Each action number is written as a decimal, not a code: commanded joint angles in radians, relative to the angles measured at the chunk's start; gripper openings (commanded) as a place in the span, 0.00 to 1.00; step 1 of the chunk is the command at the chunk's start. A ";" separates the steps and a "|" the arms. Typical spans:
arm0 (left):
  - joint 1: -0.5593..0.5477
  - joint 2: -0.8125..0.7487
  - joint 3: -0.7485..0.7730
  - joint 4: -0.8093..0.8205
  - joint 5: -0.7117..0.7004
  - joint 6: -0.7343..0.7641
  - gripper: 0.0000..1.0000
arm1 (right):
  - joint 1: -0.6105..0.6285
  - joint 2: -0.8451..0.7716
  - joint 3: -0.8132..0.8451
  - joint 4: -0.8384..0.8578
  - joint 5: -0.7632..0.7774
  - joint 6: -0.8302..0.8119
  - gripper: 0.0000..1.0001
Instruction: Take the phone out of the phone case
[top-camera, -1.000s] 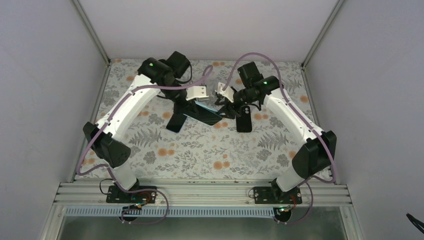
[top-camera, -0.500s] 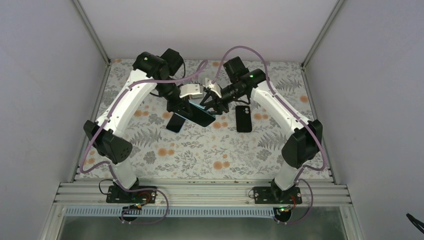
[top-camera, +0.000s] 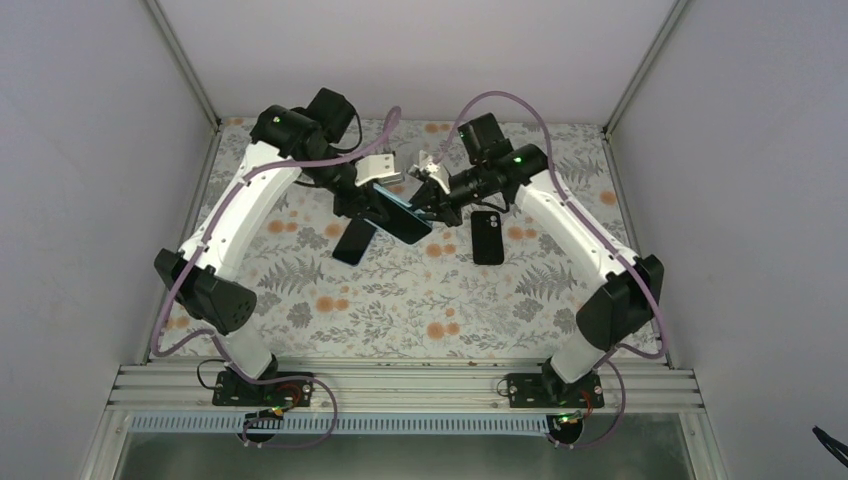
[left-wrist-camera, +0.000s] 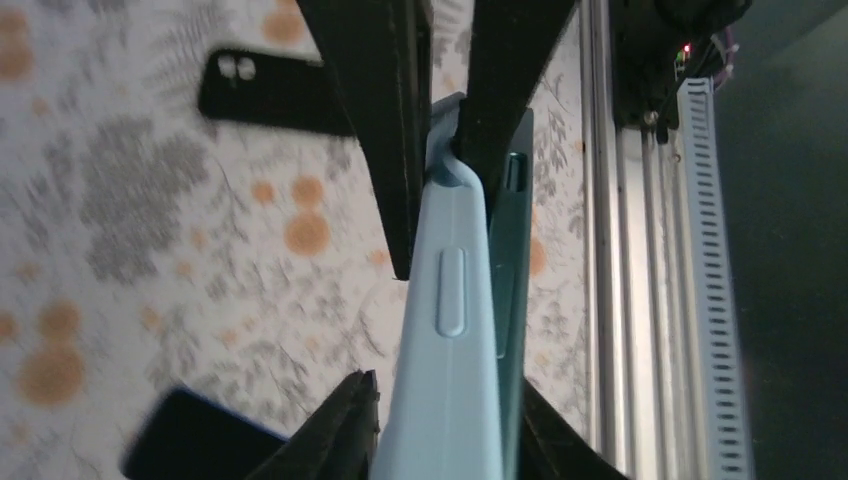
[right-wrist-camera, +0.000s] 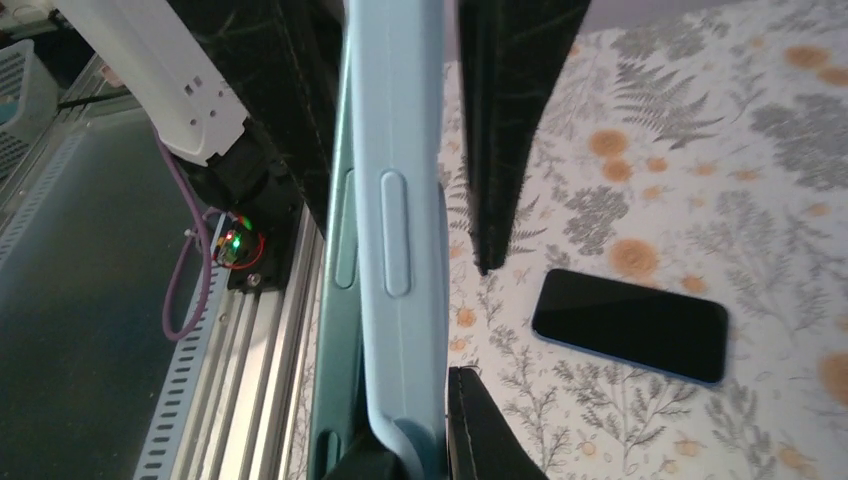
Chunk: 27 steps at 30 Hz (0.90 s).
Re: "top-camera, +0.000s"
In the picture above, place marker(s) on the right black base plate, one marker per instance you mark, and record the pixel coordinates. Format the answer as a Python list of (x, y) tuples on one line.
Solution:
[(534, 390)]

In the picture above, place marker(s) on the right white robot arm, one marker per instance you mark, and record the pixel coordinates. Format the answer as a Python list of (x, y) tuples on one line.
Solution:
[(627, 286)]

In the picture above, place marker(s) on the aluminium front rail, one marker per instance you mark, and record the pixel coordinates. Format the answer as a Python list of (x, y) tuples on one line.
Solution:
[(407, 386)]

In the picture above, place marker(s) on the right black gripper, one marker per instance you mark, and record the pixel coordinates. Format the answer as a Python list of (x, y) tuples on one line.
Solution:
[(431, 198)]

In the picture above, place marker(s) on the perforated grey cable tray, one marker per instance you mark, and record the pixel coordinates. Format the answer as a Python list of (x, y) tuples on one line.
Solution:
[(346, 423)]

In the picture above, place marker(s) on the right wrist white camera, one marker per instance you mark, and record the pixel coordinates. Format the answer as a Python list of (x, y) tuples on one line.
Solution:
[(426, 168)]

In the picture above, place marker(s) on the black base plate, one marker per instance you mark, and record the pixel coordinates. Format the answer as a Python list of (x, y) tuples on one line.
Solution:
[(534, 390), (232, 390)]

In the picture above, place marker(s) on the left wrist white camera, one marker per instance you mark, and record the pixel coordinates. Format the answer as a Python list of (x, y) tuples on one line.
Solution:
[(380, 168)]

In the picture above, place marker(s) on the black object at corner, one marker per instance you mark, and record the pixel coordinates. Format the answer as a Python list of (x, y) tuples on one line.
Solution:
[(832, 445)]

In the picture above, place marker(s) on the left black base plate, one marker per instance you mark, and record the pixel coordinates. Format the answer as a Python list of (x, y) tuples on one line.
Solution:
[(232, 390)]

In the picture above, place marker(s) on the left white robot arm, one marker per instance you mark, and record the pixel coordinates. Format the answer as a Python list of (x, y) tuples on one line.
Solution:
[(202, 296)]

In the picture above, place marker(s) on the wrist white camera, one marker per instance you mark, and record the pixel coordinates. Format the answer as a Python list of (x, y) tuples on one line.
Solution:
[(426, 168), (380, 168)]

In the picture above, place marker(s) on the black phone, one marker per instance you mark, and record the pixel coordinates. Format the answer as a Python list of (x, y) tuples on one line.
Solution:
[(354, 242)]

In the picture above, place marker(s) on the floral patterned table mat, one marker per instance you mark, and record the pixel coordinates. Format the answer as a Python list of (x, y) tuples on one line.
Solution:
[(422, 300)]

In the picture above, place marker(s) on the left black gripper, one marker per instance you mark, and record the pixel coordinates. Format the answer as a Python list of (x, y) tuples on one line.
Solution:
[(353, 206)]

